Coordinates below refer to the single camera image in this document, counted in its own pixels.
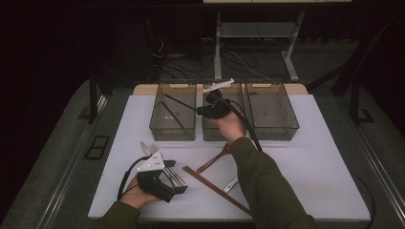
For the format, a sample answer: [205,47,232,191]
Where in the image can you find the black floor cable bundle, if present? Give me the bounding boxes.
[149,34,266,81]

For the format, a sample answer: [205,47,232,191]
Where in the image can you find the black metal stand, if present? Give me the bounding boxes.
[77,63,116,125]
[307,13,399,127]

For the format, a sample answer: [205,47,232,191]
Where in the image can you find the person's left hand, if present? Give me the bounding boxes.
[119,176,160,210]

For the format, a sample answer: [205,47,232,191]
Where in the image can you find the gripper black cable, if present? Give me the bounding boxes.
[216,96,376,229]
[117,156,151,202]

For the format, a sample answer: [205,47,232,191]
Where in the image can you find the clear grey plastic bin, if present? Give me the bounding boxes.
[202,79,248,142]
[243,79,300,141]
[148,79,198,142]

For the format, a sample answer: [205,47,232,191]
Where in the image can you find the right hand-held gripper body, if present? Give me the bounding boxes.
[202,77,235,120]

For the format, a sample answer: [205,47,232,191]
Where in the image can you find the white standing desk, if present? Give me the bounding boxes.
[202,0,352,83]

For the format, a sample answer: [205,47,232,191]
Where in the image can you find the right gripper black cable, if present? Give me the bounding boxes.
[216,96,376,229]

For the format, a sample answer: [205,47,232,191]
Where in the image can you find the metal floor rail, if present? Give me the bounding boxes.
[352,125,405,220]
[37,94,109,229]

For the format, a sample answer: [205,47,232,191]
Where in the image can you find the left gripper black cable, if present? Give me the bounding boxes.
[117,156,151,202]

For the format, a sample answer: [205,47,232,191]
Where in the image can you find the person's right hand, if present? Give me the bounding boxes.
[206,109,247,143]

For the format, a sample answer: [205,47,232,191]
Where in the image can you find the metal fork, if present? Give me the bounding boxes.
[148,143,188,188]

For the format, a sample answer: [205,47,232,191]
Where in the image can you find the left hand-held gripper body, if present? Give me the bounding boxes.
[136,151,177,203]

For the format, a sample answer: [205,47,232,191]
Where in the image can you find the white table mat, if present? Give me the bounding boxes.
[88,94,372,222]

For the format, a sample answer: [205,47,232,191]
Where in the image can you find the brown wooden spoon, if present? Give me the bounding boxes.
[196,141,233,175]

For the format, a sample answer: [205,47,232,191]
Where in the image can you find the white ceramic spoon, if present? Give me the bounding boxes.
[223,176,239,195]

